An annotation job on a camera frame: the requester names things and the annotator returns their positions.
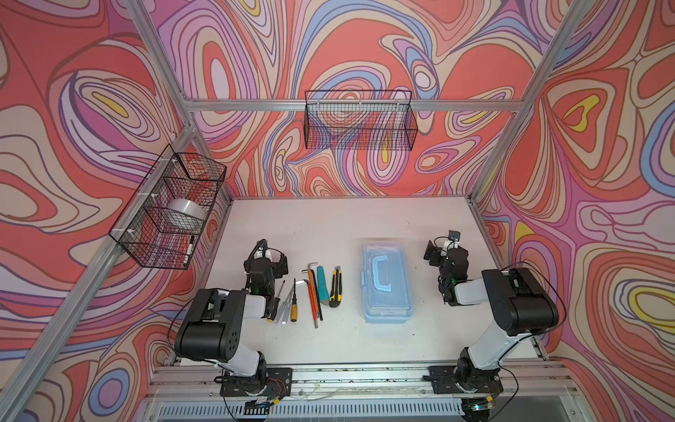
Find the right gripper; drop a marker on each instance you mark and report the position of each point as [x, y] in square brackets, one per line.
[443, 253]

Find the black marker in basket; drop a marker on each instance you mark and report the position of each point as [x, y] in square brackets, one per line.
[189, 251]

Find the black yellow screwdriver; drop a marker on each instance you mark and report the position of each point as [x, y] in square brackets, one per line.
[276, 302]

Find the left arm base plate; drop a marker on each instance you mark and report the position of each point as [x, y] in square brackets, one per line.
[272, 383]

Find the back wire basket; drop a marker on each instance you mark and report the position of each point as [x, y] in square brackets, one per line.
[359, 120]

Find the clear handled screwdriver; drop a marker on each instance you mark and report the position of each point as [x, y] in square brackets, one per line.
[286, 308]

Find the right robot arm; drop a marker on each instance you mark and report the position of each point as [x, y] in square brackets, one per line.
[519, 305]

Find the red handled hex key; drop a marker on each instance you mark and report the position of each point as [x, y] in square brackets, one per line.
[305, 295]

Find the left wire basket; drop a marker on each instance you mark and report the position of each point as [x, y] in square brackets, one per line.
[142, 230]

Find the blue plastic toolbox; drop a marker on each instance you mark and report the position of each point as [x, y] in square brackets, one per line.
[385, 285]

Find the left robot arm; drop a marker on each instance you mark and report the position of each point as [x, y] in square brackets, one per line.
[213, 326]

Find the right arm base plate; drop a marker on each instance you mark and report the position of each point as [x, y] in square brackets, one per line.
[464, 380]

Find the wire basket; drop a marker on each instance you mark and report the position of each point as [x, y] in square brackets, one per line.
[142, 230]
[359, 120]

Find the yellow black utility knife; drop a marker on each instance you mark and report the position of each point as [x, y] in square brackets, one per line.
[337, 287]

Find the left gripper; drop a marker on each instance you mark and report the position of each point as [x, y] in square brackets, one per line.
[261, 262]

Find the black hex key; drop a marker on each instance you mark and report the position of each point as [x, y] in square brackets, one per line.
[314, 284]

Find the yellow handled screwdriver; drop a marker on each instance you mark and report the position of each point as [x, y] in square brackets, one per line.
[294, 308]

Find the silver tape roll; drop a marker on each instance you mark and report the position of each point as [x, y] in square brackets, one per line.
[185, 215]

